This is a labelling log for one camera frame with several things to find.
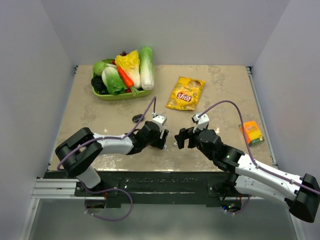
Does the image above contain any yellow chips bag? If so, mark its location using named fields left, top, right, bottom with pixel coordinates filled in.
left=165, top=76, right=206, bottom=111

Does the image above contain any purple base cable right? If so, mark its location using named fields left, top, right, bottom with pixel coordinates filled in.
left=223, top=191, right=253, bottom=215

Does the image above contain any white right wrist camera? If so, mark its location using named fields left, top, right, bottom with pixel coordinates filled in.
left=191, top=112, right=210, bottom=133

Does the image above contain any round green cabbage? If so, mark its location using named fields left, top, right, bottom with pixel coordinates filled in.
left=92, top=61, right=108, bottom=77

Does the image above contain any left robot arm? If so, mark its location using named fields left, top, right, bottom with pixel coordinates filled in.
left=55, top=121, right=169, bottom=196

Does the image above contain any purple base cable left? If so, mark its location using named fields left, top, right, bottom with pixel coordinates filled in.
left=79, top=182, right=135, bottom=222

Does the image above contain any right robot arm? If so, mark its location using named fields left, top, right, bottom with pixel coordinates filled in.
left=174, top=127, right=320, bottom=223

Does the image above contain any orange juice carton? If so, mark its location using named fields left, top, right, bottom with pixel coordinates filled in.
left=238, top=120, right=265, bottom=147

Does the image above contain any yellow white cabbage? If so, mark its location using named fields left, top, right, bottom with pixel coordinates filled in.
left=115, top=50, right=141, bottom=89

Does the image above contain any green white napa cabbage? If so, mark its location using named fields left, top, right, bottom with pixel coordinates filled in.
left=139, top=46, right=155, bottom=91

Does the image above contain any green leafy bok choy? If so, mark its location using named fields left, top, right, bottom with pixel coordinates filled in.
left=101, top=66, right=127, bottom=95

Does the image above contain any black earbud charging case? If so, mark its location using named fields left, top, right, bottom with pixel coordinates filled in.
left=132, top=114, right=145, bottom=123

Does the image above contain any green vegetable basket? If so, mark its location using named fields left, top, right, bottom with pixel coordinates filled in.
left=92, top=85, right=152, bottom=101

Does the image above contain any black toy vegetable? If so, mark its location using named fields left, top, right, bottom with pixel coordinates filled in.
left=91, top=76, right=109, bottom=95

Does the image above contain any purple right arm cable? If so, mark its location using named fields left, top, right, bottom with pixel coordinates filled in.
left=195, top=99, right=320, bottom=196

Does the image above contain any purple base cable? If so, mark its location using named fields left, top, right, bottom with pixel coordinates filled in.
left=79, top=182, right=135, bottom=222
left=223, top=191, right=253, bottom=215

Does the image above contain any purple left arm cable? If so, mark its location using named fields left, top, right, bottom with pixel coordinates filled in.
left=56, top=96, right=157, bottom=171

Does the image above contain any orange toy carrot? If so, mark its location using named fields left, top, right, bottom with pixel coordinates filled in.
left=117, top=66, right=139, bottom=96

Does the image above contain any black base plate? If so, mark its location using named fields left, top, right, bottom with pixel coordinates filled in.
left=42, top=170, right=252, bottom=209

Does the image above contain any aluminium frame rail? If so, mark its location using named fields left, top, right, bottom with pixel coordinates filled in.
left=32, top=177, right=81, bottom=199

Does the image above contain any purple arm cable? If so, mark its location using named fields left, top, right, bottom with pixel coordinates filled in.
left=195, top=99, right=320, bottom=196
left=56, top=96, right=157, bottom=171

